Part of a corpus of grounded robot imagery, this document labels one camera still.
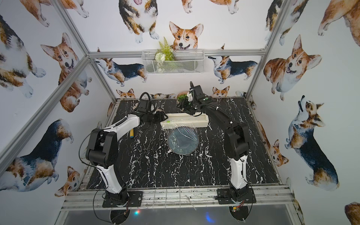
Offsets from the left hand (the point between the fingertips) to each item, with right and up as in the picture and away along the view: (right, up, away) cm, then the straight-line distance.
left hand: (167, 115), depth 95 cm
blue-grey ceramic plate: (+11, -18, +2) cm, 21 cm away
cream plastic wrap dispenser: (+12, -3, +2) cm, 12 cm away
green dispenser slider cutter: (+1, -4, +1) cm, 4 cm away
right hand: (+7, +6, -8) cm, 12 cm away
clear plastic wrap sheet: (+11, -16, 0) cm, 19 cm away
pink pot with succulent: (+10, +15, +12) cm, 21 cm away
